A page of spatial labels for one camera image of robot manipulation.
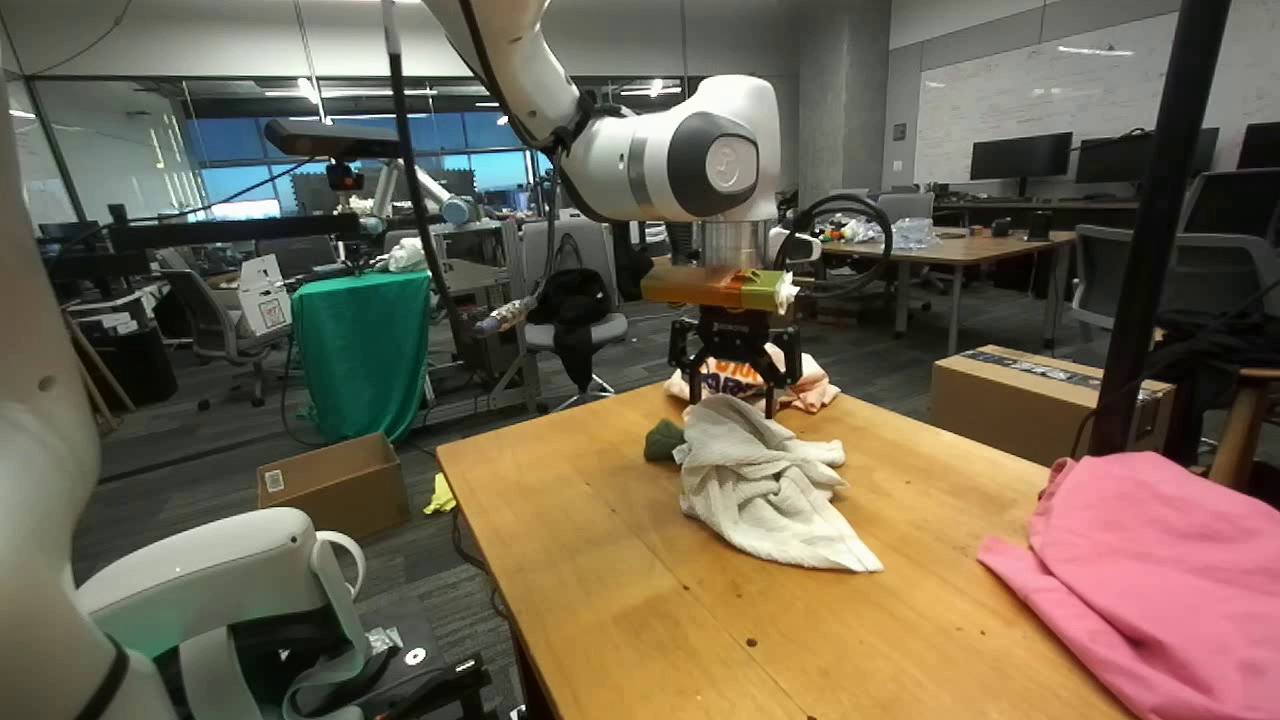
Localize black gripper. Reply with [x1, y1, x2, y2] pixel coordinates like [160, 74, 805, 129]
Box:
[662, 309, 806, 421]

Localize pale peach shirt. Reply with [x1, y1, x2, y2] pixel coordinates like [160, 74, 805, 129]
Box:
[660, 338, 843, 421]

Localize white towel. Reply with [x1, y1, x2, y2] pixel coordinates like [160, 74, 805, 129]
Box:
[670, 391, 888, 580]

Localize hot pink cloth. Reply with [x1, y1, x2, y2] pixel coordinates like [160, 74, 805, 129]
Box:
[974, 447, 1280, 720]

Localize black office chair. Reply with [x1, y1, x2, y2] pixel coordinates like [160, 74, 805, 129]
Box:
[517, 259, 634, 409]

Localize wooden office desk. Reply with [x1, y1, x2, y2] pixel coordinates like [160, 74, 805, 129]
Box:
[810, 225, 1080, 355]

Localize cardboard box with black tape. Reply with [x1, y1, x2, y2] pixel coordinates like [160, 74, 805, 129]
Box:
[928, 338, 1180, 473]

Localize small yellow object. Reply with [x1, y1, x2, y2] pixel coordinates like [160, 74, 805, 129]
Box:
[418, 466, 464, 519]

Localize black computer monitor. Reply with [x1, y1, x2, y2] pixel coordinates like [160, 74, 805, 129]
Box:
[967, 129, 1074, 188]
[1073, 123, 1223, 190]
[1235, 115, 1280, 176]

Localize black slanted stand pole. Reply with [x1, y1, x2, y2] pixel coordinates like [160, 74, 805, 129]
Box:
[375, 0, 470, 373]

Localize green draped cloth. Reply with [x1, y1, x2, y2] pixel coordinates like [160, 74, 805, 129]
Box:
[289, 268, 436, 447]

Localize small open cardboard box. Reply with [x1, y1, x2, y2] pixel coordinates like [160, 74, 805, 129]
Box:
[252, 432, 414, 548]

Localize black upright pole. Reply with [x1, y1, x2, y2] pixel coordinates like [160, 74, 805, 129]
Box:
[1083, 0, 1235, 460]

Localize white mesh office chair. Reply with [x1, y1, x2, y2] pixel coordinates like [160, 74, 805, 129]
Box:
[154, 249, 299, 412]

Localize gray office chair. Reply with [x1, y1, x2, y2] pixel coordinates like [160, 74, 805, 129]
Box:
[1068, 164, 1280, 342]

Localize small round wooden table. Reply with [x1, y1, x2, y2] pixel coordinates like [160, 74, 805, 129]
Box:
[1202, 359, 1280, 490]

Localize yellow green wrist camera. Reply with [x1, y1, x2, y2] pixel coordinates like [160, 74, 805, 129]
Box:
[638, 259, 805, 319]

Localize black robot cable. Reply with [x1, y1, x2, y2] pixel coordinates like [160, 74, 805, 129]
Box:
[775, 188, 899, 275]

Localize wall whiteboard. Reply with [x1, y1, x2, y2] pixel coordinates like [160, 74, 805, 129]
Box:
[912, 7, 1280, 190]

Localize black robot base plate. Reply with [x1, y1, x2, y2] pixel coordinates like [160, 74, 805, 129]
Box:
[225, 625, 504, 720]

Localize black bar-shaped camera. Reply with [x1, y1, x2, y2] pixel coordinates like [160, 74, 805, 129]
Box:
[260, 115, 408, 201]

